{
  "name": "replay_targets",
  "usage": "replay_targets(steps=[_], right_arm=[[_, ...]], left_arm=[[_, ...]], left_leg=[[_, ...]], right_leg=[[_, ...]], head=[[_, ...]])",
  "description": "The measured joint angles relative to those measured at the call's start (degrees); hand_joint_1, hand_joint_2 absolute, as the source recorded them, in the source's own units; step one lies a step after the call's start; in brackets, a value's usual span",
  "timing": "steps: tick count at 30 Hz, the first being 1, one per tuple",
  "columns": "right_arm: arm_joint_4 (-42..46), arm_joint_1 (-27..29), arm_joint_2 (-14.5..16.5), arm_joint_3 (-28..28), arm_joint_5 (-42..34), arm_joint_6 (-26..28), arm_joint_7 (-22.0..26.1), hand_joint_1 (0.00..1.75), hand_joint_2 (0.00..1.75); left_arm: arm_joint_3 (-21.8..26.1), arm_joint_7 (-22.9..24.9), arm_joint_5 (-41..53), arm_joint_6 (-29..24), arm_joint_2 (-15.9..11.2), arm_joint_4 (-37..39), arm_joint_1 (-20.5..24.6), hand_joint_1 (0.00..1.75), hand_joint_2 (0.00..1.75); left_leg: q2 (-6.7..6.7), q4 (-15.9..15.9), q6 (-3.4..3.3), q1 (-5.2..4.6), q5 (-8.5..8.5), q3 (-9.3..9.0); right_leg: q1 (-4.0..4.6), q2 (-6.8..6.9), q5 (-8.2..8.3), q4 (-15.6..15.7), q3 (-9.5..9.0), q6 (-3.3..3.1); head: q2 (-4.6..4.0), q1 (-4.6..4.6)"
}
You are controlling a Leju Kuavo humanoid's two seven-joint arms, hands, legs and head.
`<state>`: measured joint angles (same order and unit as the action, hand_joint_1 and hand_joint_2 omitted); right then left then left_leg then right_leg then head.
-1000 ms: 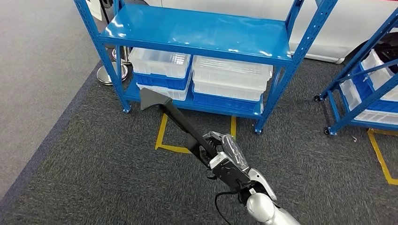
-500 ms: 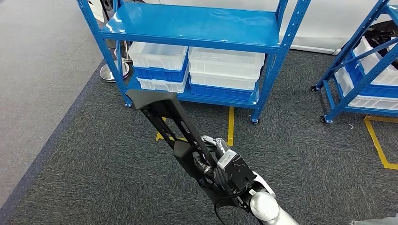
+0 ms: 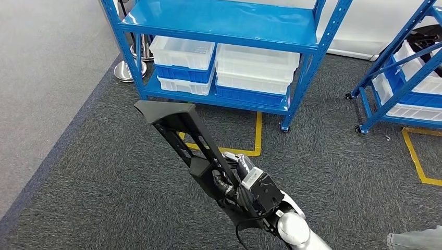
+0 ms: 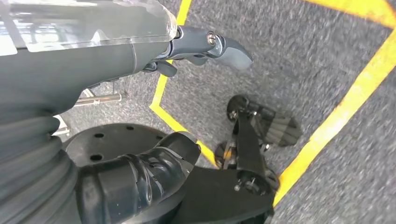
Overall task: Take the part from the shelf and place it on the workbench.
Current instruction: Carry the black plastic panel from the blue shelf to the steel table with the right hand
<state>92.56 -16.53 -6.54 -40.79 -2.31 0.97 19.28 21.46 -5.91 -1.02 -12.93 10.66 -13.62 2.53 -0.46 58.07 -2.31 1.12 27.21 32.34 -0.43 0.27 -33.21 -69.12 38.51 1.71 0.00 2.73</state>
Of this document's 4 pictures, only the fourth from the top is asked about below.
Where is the chrome metal rod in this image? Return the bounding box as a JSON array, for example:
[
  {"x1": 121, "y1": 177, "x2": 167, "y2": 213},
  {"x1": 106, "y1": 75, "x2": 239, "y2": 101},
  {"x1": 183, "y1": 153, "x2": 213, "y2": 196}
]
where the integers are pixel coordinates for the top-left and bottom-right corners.
[{"x1": 73, "y1": 93, "x2": 123, "y2": 108}]

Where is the black caster wheel assembly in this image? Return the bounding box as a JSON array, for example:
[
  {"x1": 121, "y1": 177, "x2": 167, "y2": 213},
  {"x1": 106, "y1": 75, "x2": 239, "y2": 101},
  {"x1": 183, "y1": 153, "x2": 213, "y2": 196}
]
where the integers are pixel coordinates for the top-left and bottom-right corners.
[{"x1": 214, "y1": 94, "x2": 304, "y2": 192}]

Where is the yellow floor tape square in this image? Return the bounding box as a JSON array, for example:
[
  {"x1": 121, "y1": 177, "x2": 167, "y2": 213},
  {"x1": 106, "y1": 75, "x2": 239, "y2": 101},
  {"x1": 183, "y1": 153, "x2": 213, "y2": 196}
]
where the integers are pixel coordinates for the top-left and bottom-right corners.
[{"x1": 148, "y1": 0, "x2": 396, "y2": 208}]

